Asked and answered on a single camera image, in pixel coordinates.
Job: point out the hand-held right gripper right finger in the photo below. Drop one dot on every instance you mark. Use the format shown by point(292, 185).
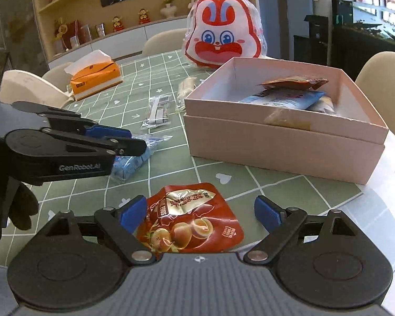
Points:
point(266, 214)

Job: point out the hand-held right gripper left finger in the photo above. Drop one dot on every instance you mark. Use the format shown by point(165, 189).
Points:
point(133, 211)

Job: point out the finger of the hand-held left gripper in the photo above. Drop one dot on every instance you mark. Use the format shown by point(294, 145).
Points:
point(128, 147)
point(108, 131)

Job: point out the clear bag of blue packets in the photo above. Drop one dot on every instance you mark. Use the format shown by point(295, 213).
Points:
point(131, 165)

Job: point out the red egg snack pouch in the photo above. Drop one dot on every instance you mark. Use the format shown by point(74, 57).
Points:
point(191, 210)

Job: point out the pink cardboard box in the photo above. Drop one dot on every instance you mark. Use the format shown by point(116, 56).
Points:
point(283, 151)

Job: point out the light blue snack packet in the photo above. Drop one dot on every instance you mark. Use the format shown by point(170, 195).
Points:
point(283, 100)

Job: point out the white cookie snack packet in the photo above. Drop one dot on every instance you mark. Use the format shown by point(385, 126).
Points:
point(322, 107)

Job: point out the person's left hand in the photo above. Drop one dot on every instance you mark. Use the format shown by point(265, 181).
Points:
point(23, 207)

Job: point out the clear packet of sticks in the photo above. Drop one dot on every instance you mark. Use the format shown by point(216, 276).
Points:
point(156, 112)

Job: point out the orange tissue box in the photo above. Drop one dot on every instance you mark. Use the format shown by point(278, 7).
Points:
point(95, 79)

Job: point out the white chair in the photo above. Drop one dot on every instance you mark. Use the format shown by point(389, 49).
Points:
point(29, 85)

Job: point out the clear beige snack packet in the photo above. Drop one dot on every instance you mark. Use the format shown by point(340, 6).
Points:
point(184, 89)

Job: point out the glass jar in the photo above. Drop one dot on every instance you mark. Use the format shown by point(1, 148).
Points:
point(85, 34)

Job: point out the red monkey figurine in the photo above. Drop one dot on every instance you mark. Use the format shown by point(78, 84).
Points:
point(117, 24)
point(144, 15)

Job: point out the gold figurine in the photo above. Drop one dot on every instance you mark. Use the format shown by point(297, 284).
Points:
point(61, 29)

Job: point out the orange brown snack packet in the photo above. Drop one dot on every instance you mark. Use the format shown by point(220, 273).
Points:
point(293, 84)

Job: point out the white vase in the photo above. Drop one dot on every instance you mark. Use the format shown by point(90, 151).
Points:
point(168, 10)

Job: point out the rabbit face plush bag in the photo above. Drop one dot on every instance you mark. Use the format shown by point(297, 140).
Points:
point(223, 23)

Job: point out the black aquarium cabinet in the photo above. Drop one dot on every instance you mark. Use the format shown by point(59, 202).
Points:
point(362, 42)

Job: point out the wooden wall shelf unit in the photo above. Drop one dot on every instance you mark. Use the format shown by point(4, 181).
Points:
point(135, 38)

